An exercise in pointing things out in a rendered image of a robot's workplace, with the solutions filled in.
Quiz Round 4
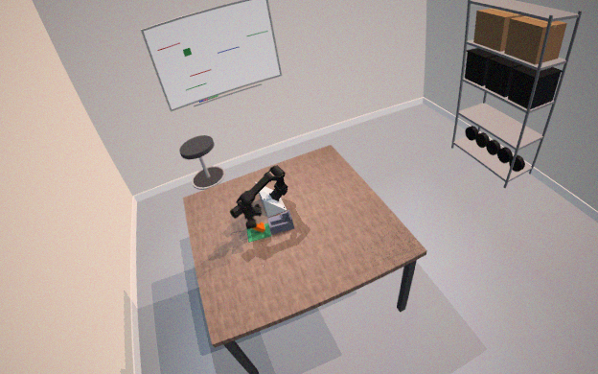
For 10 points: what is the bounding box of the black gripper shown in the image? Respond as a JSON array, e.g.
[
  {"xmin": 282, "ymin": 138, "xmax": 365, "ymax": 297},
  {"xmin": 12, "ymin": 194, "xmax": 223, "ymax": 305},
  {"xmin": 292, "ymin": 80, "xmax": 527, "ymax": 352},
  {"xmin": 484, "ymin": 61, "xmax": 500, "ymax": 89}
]
[{"xmin": 243, "ymin": 208, "xmax": 257, "ymax": 229}]

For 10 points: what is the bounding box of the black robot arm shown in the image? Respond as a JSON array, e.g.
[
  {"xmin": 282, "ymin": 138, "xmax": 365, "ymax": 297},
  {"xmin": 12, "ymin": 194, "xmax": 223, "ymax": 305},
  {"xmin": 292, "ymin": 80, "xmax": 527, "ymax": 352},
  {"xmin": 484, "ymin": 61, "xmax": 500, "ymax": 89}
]
[{"xmin": 229, "ymin": 165, "xmax": 288, "ymax": 218}]

